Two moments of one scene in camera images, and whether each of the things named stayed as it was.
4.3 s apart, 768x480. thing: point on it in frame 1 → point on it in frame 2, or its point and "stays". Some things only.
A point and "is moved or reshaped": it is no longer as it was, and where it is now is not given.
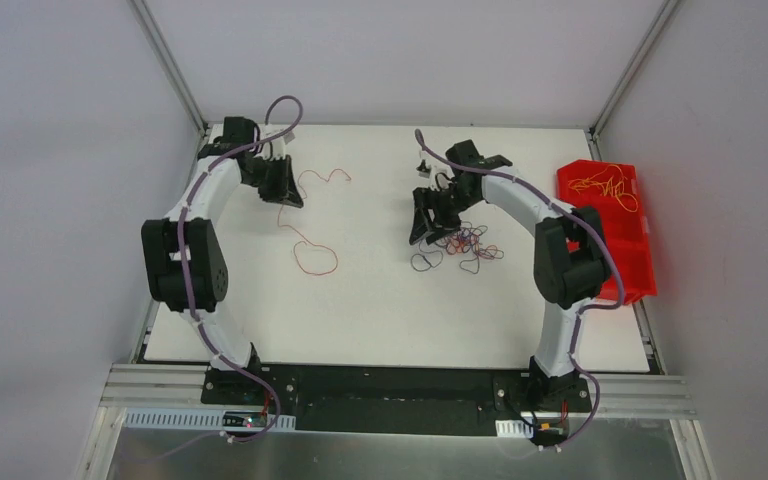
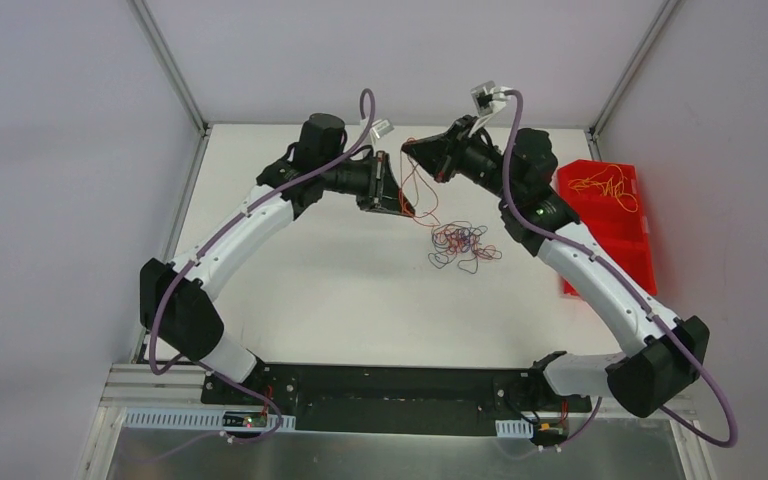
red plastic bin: x=613 y=190 stays
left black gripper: x=273 y=172 → x=379 y=182
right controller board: x=550 y=432 stays
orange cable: x=317 y=245 is moved or reshaped
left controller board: x=244 y=419 stays
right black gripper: x=437 y=201 → x=454 y=153
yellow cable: x=612 y=179 stays
